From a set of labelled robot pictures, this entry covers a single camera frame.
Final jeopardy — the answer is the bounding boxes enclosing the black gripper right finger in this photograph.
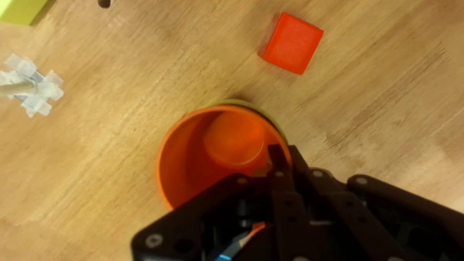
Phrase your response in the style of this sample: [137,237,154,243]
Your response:
[289,143,464,261]

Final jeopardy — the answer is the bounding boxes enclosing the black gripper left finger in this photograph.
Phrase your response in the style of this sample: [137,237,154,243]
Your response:
[130,143,302,261]

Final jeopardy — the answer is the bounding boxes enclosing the orange plastic cup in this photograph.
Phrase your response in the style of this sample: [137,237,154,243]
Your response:
[156,102,295,211]

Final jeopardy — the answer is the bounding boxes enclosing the red wooden block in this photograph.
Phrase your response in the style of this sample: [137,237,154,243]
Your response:
[259,11,325,76]

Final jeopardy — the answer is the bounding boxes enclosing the long clear plastic stick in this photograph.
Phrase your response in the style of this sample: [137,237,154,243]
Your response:
[0,70,35,99]

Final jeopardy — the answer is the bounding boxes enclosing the yellow wooden block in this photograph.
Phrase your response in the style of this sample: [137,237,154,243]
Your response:
[0,0,50,27]

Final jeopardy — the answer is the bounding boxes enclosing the blue orange wire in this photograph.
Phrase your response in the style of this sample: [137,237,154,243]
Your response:
[215,221,267,261]

